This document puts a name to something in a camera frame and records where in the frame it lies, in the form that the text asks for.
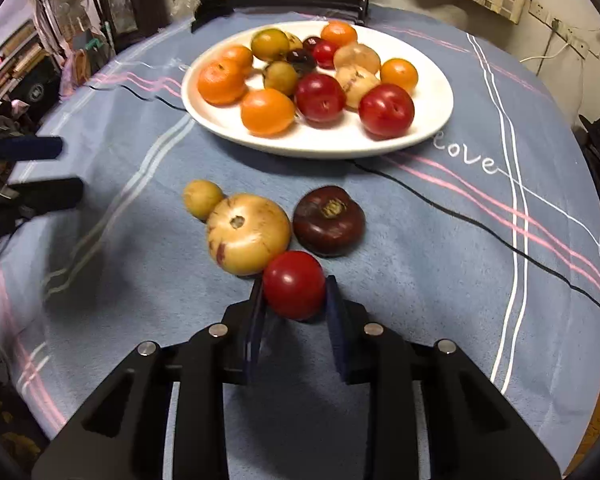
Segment white power cable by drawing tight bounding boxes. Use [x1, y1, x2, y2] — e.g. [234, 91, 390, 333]
[517, 40, 573, 65]

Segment large yellow pepino melon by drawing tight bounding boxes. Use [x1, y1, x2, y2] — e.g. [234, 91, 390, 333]
[206, 192, 292, 277]

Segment yellow plum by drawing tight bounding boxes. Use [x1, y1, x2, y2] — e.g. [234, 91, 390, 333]
[251, 28, 291, 62]

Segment orange mandarin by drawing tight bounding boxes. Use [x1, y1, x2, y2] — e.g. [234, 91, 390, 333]
[321, 21, 359, 48]
[197, 58, 248, 107]
[380, 58, 420, 95]
[220, 45, 254, 71]
[240, 88, 297, 137]

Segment wall socket strip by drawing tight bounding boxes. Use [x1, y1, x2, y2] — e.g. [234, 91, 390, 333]
[527, 0, 600, 58]

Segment white plate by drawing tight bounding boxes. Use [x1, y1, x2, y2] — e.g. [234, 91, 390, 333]
[181, 20, 455, 160]

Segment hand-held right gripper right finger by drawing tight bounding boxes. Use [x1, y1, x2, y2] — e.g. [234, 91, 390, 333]
[325, 275, 563, 480]

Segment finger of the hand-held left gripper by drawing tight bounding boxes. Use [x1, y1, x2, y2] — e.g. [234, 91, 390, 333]
[0, 176, 85, 234]
[0, 100, 64, 166]

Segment hanging clothes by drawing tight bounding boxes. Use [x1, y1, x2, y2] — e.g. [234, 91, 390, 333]
[57, 30, 113, 96]

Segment red plum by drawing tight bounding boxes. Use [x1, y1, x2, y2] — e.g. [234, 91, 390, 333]
[294, 73, 347, 125]
[262, 251, 327, 322]
[358, 83, 416, 138]
[311, 41, 340, 70]

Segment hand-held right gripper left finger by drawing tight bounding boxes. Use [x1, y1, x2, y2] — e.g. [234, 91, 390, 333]
[30, 276, 268, 480]

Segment blue striped tablecloth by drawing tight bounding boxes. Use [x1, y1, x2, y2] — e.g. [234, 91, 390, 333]
[0, 2, 600, 480]

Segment white electric fan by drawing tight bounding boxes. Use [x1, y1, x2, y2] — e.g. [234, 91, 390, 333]
[50, 0, 92, 28]

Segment dark purple mangosteen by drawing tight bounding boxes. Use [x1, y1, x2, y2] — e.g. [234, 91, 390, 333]
[292, 185, 367, 258]
[286, 49, 318, 75]

